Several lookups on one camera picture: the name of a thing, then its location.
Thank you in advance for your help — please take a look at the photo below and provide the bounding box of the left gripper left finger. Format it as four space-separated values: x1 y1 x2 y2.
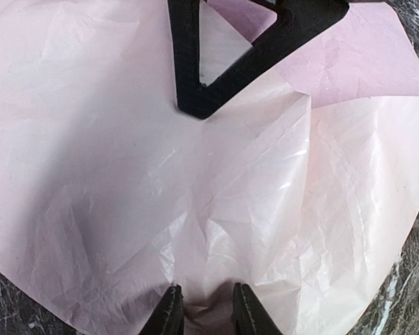
145 285 184 335

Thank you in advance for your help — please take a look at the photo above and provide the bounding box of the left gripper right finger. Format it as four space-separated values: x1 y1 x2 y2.
233 283 279 335

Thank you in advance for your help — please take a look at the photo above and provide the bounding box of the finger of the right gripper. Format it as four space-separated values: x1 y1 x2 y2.
167 0 351 121

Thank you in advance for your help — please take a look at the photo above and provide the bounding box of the pink wrapping paper sheet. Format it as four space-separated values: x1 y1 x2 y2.
0 1 419 334

